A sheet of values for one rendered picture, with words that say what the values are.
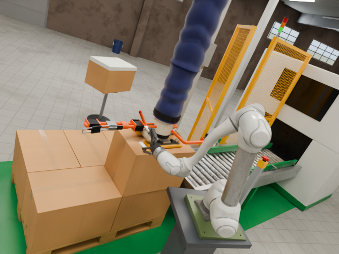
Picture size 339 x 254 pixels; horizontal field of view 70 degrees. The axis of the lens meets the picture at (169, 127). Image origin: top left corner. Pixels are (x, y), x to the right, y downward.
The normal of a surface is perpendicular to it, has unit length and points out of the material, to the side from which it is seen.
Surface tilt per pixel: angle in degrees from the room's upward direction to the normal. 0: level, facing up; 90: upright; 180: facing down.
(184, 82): 77
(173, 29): 90
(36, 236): 90
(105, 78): 90
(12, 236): 0
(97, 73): 90
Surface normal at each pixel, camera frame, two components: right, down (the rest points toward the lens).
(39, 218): 0.55, 0.52
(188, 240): 0.34, -0.86
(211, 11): 0.31, 0.34
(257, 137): -0.03, 0.34
